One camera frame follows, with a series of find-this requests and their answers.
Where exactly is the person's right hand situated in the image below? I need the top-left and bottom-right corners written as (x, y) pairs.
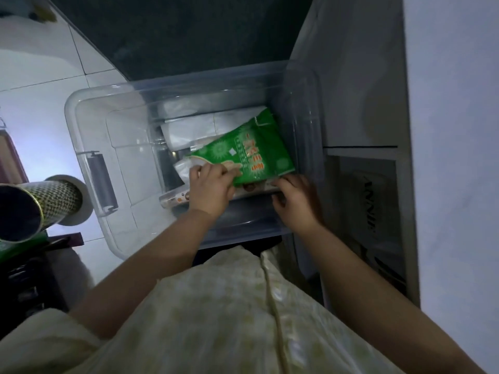
top-left (271, 174), bottom-right (325, 235)

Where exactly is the person's left hand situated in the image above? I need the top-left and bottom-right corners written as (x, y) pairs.
top-left (188, 162), bottom-right (243, 219)

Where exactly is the green printed snack packet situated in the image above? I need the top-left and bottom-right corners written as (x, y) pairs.
top-left (184, 107), bottom-right (296, 188)

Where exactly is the clear packet with orange print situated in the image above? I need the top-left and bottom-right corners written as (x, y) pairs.
top-left (159, 179), bottom-right (285, 210)

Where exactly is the person's right forearm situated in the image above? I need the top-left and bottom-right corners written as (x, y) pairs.
top-left (300, 223), bottom-right (488, 374)

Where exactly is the person's left forearm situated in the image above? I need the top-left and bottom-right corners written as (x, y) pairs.
top-left (68, 208), bottom-right (227, 341)

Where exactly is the small crumpled white bag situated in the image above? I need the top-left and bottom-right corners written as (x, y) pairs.
top-left (173, 157), bottom-right (204, 184)

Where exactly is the white plastic bag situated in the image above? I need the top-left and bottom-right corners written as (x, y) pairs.
top-left (159, 106), bottom-right (270, 153)

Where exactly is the dark printed flat box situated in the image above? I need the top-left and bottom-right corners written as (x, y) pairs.
top-left (323, 146), bottom-right (411, 306)

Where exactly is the clear plastic storage bin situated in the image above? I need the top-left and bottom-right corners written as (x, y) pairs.
top-left (64, 60), bottom-right (327, 262)

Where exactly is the pale yellow patterned garment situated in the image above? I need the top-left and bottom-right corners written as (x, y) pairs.
top-left (0, 245), bottom-right (408, 374)

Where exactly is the white cabinet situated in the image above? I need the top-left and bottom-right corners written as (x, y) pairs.
top-left (288, 0), bottom-right (499, 374)

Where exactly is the patterned gold cylindrical tin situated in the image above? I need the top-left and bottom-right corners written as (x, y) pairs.
top-left (0, 180), bottom-right (83, 243)

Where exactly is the brown wooden board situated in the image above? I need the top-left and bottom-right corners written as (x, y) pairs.
top-left (0, 117), bottom-right (30, 186)

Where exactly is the dark low shelf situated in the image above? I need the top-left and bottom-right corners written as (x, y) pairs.
top-left (0, 232), bottom-right (85, 328)

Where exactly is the grey bin latch handle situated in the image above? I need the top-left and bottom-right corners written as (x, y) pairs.
top-left (76, 150), bottom-right (119, 217)

